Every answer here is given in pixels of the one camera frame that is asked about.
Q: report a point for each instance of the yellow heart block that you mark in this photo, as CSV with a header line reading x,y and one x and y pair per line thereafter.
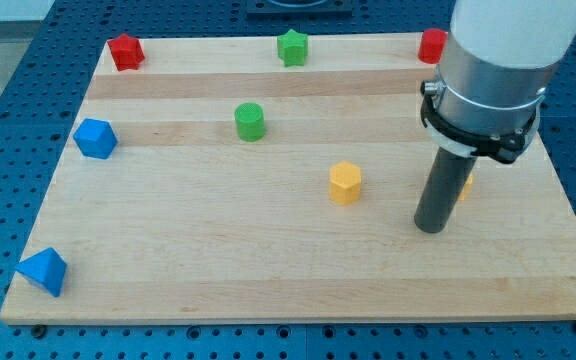
x,y
466,188

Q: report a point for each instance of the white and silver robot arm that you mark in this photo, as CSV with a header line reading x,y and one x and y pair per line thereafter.
x,y
483,99

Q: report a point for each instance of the yellow hexagon block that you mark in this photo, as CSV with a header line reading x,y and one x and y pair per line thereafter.
x,y
345,181

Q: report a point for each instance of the wooden board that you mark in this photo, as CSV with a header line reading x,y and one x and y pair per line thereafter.
x,y
185,223

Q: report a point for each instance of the green cylinder block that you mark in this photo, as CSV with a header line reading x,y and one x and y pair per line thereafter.
x,y
249,118

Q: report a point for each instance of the green star block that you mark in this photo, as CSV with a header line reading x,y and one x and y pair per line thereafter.
x,y
292,48

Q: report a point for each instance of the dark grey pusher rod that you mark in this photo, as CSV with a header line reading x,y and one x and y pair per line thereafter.
x,y
445,182

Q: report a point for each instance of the blue hexagon block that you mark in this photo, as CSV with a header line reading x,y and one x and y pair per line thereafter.
x,y
95,138

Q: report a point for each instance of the red cylinder block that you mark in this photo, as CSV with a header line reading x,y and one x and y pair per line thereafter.
x,y
431,45

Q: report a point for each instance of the red star block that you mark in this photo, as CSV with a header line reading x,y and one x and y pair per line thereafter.
x,y
126,52

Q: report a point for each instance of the blue triangle block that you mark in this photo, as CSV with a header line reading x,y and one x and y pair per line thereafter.
x,y
45,269

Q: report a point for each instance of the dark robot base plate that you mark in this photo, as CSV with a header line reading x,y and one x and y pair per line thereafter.
x,y
263,8

